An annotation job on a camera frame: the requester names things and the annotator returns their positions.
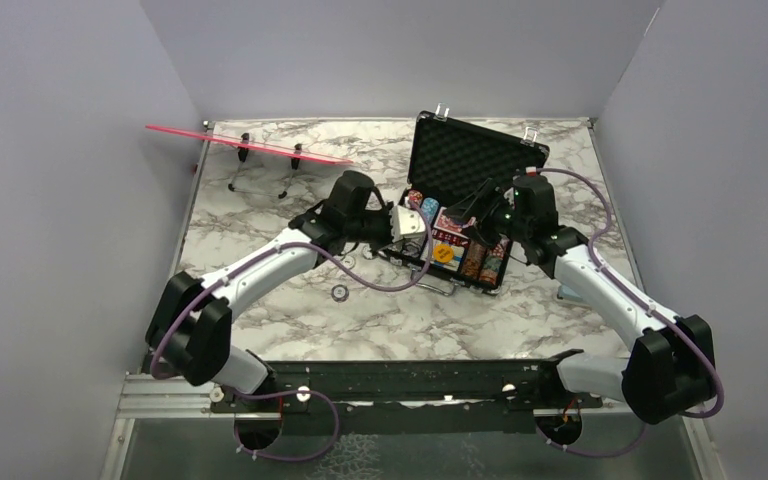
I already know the metal wire stand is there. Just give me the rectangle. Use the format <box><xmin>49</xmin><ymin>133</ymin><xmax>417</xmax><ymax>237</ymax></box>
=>
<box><xmin>227</xmin><ymin>132</ymin><xmax>301</xmax><ymax>199</ymax></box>

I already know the orange black chip stack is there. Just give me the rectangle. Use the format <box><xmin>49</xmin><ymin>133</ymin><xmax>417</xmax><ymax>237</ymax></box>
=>
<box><xmin>461</xmin><ymin>241</ymin><xmax>486</xmax><ymax>279</ymax></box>

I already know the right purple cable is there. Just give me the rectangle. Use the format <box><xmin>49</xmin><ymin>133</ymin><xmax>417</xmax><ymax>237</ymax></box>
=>
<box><xmin>516</xmin><ymin>167</ymin><xmax>725</xmax><ymax>460</ymax></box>

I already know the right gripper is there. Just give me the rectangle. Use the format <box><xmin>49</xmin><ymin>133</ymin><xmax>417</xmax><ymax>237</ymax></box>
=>
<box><xmin>443</xmin><ymin>178</ymin><xmax>531</xmax><ymax>251</ymax></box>

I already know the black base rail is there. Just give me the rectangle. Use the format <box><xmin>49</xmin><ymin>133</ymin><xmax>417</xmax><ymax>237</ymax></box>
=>
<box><xmin>177</xmin><ymin>358</ymin><xmax>627</xmax><ymax>443</ymax></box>

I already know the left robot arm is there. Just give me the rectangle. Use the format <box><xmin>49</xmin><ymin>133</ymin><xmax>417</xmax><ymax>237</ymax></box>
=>
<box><xmin>145</xmin><ymin>171</ymin><xmax>433</xmax><ymax>411</ymax></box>

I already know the light blue eraser block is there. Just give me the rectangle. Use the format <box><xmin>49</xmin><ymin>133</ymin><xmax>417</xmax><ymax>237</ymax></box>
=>
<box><xmin>556</xmin><ymin>284</ymin><xmax>589</xmax><ymax>307</ymax></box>

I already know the red dice row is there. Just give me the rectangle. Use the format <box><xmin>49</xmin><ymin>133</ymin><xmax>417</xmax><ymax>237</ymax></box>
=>
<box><xmin>433</xmin><ymin>230</ymin><xmax>470</xmax><ymax>248</ymax></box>

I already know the light blue chip stack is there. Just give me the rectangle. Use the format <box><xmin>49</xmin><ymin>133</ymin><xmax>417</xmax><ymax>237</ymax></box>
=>
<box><xmin>420</xmin><ymin>197</ymin><xmax>440</xmax><ymax>225</ymax></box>

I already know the pink acrylic sheet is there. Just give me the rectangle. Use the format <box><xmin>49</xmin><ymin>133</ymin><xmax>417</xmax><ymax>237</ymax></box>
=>
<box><xmin>145</xmin><ymin>124</ymin><xmax>353</xmax><ymax>165</ymax></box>

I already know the orange big blind button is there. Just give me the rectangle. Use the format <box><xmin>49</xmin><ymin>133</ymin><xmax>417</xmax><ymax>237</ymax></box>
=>
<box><xmin>432</xmin><ymin>243</ymin><xmax>455</xmax><ymax>264</ymax></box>

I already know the chrome case handle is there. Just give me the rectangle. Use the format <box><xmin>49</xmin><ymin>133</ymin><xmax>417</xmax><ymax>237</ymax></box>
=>
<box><xmin>410</xmin><ymin>266</ymin><xmax>466</xmax><ymax>297</ymax></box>

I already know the blue yellow card deck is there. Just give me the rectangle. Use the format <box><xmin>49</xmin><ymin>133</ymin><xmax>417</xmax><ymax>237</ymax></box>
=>
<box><xmin>426</xmin><ymin>240</ymin><xmax>469</xmax><ymax>272</ymax></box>

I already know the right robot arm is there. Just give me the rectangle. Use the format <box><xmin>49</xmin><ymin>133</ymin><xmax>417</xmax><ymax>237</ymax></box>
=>
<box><xmin>445</xmin><ymin>169</ymin><xmax>725</xmax><ymax>425</ymax></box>

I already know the red playing card deck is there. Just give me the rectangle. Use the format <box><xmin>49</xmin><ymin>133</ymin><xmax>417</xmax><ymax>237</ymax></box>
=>
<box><xmin>433</xmin><ymin>207</ymin><xmax>476</xmax><ymax>238</ymax></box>

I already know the purple red chip stack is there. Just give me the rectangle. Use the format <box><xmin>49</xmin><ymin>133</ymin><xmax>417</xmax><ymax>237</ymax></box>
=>
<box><xmin>479</xmin><ymin>236</ymin><xmax>509</xmax><ymax>286</ymax></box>

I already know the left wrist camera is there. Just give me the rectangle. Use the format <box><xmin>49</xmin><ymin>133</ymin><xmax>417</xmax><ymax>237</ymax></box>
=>
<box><xmin>390</xmin><ymin>205</ymin><xmax>427</xmax><ymax>243</ymax></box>

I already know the red white chip stack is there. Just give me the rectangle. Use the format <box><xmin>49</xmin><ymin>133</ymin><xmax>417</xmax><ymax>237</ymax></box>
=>
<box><xmin>404</xmin><ymin>189</ymin><xmax>424</xmax><ymax>208</ymax></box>

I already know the black poker chip case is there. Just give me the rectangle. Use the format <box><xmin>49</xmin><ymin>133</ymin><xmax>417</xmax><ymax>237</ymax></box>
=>
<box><xmin>389</xmin><ymin>111</ymin><xmax>559</xmax><ymax>295</ymax></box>

